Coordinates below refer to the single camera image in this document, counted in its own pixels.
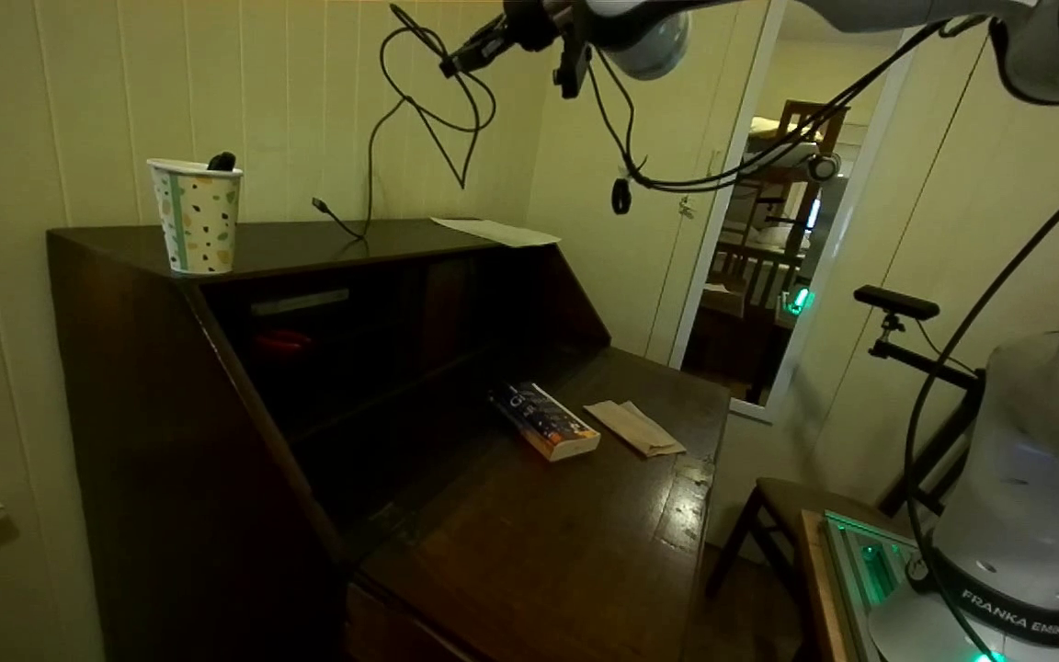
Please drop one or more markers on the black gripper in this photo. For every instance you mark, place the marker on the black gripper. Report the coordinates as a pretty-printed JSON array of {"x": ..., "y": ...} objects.
[{"x": 550, "y": 23}]

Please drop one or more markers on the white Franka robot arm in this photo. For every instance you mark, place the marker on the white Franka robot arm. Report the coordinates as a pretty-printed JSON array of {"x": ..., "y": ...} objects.
[{"x": 1029, "y": 490}]

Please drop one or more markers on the dark wooden secretary desk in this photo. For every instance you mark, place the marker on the dark wooden secretary desk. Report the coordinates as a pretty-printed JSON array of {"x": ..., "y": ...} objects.
[{"x": 532, "y": 553}]

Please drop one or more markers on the white paper sheet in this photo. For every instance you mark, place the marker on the white paper sheet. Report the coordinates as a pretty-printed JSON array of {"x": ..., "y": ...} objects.
[{"x": 495, "y": 231}]

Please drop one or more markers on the black marker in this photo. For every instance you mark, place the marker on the black marker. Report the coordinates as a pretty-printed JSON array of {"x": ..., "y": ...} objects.
[{"x": 223, "y": 159}]

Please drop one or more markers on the white label strip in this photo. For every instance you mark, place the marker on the white label strip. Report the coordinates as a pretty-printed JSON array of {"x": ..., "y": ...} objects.
[{"x": 299, "y": 303}]

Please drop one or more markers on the polka dot paper cup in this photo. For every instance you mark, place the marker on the polka dot paper cup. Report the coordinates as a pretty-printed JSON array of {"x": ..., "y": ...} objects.
[{"x": 196, "y": 223}]

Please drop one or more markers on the small red object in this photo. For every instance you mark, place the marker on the small red object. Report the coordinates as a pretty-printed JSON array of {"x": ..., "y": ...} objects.
[{"x": 279, "y": 342}]

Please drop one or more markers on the green indicator light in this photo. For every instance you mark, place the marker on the green indicator light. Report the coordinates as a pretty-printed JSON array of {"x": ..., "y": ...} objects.
[{"x": 798, "y": 303}]

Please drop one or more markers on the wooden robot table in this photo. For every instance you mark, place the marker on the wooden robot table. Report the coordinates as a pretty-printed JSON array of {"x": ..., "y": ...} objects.
[{"x": 817, "y": 588}]

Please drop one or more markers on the black camera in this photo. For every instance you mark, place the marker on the black camera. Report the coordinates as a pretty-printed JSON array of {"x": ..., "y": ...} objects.
[{"x": 899, "y": 300}]

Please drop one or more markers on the black camera stand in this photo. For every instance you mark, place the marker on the black camera stand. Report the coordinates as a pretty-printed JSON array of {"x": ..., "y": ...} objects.
[{"x": 922, "y": 360}]

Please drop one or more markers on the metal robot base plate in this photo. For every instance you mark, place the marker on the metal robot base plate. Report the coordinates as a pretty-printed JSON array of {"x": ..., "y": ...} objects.
[{"x": 871, "y": 565}]

